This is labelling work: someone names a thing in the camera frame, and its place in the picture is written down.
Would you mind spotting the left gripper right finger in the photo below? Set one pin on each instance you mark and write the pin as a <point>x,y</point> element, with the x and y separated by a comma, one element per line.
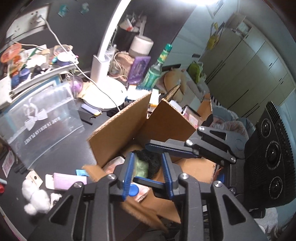
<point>228,219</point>

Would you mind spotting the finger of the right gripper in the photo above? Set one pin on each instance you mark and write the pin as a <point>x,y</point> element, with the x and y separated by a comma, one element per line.
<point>174,148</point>
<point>149,183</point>

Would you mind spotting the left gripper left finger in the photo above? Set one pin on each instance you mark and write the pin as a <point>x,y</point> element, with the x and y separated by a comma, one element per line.
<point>85,212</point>

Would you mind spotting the pink white packet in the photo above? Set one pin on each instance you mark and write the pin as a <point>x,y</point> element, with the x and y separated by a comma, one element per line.
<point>137,192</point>

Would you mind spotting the small light blue card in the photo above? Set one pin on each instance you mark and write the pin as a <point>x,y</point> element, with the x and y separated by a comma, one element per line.
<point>82,172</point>

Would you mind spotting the white fluffy plush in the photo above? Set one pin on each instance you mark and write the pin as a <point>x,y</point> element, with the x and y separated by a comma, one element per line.
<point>38,201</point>

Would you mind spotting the brown cardboard box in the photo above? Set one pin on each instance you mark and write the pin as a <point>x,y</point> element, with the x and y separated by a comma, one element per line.
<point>130,130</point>

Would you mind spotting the pink rectangular case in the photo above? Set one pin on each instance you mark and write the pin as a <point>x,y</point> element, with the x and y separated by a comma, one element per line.
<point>62,182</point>

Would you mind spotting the green bottle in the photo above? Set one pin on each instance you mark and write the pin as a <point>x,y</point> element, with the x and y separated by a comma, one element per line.
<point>155,71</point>

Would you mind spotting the purple box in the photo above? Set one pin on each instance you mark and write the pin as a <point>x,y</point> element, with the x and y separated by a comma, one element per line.
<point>137,69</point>

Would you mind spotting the beige wardrobe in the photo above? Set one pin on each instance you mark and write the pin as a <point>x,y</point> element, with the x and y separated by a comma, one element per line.
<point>244,71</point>

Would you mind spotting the clear zip plastic bag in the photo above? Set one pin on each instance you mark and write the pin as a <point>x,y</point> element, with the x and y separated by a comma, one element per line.
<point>40,121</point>

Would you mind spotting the yellow hanging bag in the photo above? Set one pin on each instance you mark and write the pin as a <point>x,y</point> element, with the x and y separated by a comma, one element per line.
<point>214,36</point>

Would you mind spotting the white desk shelf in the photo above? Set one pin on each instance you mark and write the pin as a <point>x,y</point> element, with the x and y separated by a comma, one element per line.
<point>7,93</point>

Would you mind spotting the wall power socket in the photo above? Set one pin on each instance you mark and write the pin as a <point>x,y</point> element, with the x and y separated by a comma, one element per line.
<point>29,21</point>

